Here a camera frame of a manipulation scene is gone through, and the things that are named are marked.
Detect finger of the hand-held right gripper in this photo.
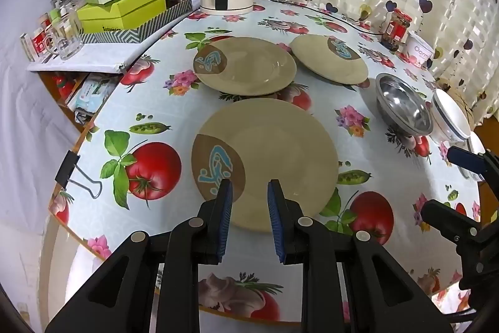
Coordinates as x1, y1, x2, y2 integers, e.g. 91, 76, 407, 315
420, 200, 484, 242
447, 146, 499, 185

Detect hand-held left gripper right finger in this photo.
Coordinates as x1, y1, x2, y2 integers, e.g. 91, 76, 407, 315
268, 180, 455, 333

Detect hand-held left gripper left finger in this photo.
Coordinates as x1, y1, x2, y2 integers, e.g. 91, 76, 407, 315
45, 180, 233, 333

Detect beige plate with blue motif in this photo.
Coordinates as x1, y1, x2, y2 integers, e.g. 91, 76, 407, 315
191, 98, 339, 233
193, 37, 298, 96

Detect stainless steel bowl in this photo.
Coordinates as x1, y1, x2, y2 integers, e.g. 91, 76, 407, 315
375, 73, 434, 136

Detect stack of beige plates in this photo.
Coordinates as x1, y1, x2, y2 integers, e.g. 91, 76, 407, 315
292, 34, 369, 85

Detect white pink yogurt cup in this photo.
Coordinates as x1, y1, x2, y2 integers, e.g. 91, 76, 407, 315
401, 31, 435, 69

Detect vegetable print tablecloth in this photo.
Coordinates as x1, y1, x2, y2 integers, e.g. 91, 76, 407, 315
49, 0, 482, 324

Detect sauce jar with red lid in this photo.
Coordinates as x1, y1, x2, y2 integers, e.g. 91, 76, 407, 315
380, 8, 413, 52

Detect black binder clip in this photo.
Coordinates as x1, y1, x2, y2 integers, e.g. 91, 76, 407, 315
55, 151, 103, 199

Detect wet wipes pack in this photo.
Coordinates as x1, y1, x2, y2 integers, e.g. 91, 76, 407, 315
66, 77, 118, 123

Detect white shelf board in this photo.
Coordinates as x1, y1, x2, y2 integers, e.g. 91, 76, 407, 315
27, 42, 153, 75

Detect black white striped tray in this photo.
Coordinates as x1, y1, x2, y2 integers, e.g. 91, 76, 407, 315
80, 0, 193, 44

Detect green cardboard box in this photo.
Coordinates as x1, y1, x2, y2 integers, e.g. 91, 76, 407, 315
77, 0, 168, 34

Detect clear glass mug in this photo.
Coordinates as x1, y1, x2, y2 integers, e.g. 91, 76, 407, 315
47, 3, 84, 61

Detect small bottle with red label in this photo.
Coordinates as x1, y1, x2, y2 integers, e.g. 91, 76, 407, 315
20, 27, 51, 62

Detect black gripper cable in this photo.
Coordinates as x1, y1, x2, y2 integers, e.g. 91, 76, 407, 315
442, 310, 479, 323

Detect black kettle cable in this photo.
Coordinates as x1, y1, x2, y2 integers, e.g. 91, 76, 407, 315
255, 0, 390, 36

